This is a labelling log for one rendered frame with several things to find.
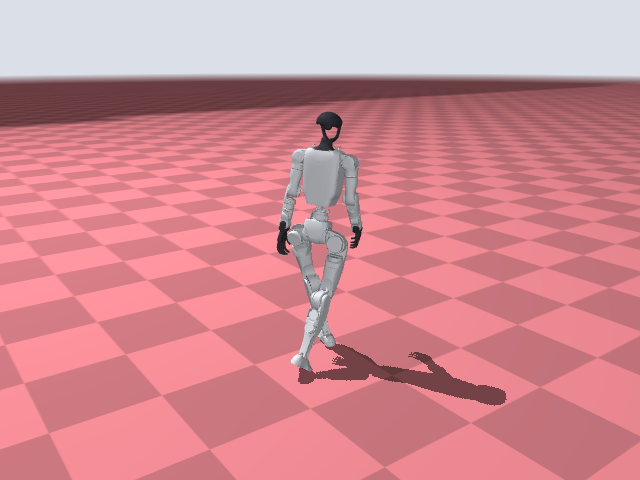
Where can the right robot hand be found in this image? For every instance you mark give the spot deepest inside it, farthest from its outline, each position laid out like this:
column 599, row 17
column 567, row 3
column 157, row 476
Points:
column 357, row 232

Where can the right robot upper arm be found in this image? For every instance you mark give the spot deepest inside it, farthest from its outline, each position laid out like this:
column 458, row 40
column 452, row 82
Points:
column 351, row 165

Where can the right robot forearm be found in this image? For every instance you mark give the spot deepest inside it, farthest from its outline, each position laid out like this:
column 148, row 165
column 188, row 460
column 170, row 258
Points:
column 354, row 213

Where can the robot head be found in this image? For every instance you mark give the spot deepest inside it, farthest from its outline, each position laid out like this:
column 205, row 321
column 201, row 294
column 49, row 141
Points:
column 327, row 120

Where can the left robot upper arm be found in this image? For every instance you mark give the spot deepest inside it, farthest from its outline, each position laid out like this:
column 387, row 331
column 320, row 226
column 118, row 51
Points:
column 296, row 172

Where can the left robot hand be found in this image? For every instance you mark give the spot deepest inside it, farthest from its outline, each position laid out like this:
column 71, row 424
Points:
column 282, row 238

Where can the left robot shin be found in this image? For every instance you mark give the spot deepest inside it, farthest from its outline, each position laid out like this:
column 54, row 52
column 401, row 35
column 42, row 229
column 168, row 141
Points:
column 309, row 293

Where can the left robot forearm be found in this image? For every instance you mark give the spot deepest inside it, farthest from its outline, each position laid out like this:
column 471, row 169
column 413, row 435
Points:
column 287, row 209

